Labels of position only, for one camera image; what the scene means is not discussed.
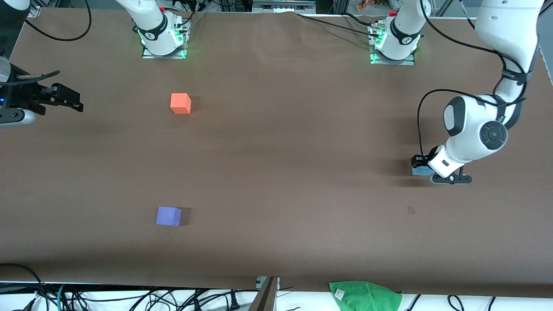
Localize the purple block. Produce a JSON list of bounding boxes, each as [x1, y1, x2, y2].
[[156, 206, 182, 227]]

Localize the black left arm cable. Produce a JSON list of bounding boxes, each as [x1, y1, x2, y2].
[[416, 0, 528, 157]]

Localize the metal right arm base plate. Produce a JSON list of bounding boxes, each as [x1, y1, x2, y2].
[[142, 19, 188, 59]]

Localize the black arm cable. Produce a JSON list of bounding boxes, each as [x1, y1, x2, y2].
[[416, 0, 528, 157], [24, 0, 92, 42]]

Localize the green cloth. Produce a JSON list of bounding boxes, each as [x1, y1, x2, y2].
[[328, 281, 403, 311]]

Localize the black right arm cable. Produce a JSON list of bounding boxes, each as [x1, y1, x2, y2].
[[24, 0, 92, 42]]

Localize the black looped floor cable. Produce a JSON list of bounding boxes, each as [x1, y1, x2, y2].
[[0, 263, 49, 311]]

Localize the brown table cover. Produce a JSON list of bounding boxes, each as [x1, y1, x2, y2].
[[0, 8, 553, 298]]

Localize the orange block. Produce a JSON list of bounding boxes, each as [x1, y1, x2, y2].
[[170, 93, 192, 115]]

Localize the short black table cable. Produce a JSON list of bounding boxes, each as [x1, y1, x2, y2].
[[340, 12, 377, 25]]

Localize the grey metal post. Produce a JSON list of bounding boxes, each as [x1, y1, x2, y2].
[[248, 276, 280, 311]]

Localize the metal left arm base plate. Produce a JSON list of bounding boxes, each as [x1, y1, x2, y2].
[[369, 24, 416, 66]]

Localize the long black table cable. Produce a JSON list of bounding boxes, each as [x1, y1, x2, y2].
[[296, 13, 381, 38]]

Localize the grey box with ports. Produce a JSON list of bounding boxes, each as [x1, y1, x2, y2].
[[252, 0, 316, 13]]

